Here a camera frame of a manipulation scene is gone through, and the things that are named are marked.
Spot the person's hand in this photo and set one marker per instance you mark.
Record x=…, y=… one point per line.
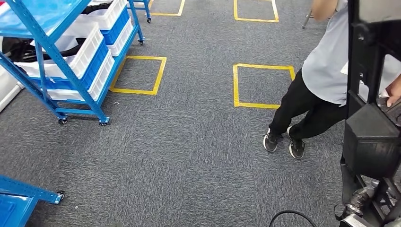
x=394, y=91

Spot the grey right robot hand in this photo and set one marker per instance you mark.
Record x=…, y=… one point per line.
x=393, y=223

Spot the dark grey handheld controller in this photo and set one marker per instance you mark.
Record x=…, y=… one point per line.
x=388, y=111

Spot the black plastic car part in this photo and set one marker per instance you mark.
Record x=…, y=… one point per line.
x=369, y=141

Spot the person's forearm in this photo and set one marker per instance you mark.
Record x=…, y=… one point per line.
x=324, y=9

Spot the blue metal shelf rack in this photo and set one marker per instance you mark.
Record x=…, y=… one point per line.
x=18, y=206
x=142, y=6
x=37, y=12

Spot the black part in bin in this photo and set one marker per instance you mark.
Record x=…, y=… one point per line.
x=18, y=50
x=94, y=6

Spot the person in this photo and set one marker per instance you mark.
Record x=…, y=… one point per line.
x=325, y=62

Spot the grey metal leg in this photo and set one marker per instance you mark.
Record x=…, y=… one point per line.
x=307, y=18

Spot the yellow floor tape square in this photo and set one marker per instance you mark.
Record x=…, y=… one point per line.
x=235, y=87
x=169, y=14
x=134, y=91
x=253, y=19

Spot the white plastic bin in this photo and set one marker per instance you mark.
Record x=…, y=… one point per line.
x=84, y=53
x=122, y=40
x=100, y=81
x=106, y=15

